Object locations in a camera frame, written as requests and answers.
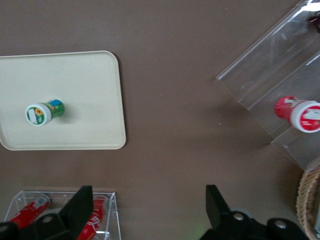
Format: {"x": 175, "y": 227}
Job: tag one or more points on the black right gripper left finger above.
{"x": 75, "y": 215}

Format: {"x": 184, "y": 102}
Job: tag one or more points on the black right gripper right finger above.
{"x": 217, "y": 212}

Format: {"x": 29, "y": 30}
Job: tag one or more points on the green gum bottle white lid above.
{"x": 42, "y": 113}

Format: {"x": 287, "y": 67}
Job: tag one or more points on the red gum bottle white lid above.
{"x": 300, "y": 113}

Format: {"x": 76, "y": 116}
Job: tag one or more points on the cream plastic tray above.
{"x": 75, "y": 82}

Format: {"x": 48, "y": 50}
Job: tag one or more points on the red cola bottle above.
{"x": 96, "y": 220}
{"x": 27, "y": 212}

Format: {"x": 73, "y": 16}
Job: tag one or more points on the clear acrylic bottle rack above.
{"x": 113, "y": 215}

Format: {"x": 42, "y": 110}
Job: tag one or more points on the light wicker basket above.
{"x": 308, "y": 200}

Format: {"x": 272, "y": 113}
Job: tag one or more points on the clear acrylic stepped shelf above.
{"x": 287, "y": 62}

